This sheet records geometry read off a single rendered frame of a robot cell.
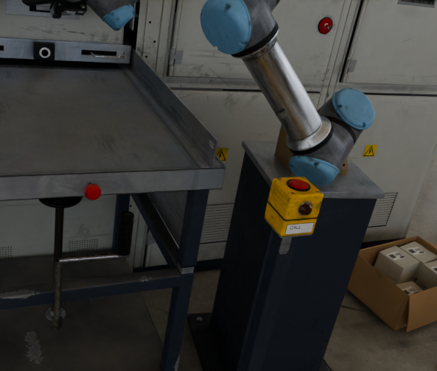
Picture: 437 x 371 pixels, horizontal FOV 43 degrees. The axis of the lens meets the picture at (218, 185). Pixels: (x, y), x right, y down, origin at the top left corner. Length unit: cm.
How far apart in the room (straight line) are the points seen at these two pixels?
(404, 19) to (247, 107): 69
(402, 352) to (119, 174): 144
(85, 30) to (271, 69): 79
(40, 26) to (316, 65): 97
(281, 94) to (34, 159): 54
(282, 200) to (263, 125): 100
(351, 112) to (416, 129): 118
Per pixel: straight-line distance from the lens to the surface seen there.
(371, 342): 227
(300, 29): 203
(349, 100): 142
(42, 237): 207
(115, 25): 144
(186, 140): 138
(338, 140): 136
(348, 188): 155
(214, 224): 223
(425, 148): 265
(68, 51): 182
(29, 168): 119
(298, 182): 114
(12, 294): 136
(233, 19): 112
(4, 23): 180
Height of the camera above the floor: 139
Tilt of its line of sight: 27 degrees down
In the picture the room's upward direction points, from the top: 10 degrees clockwise
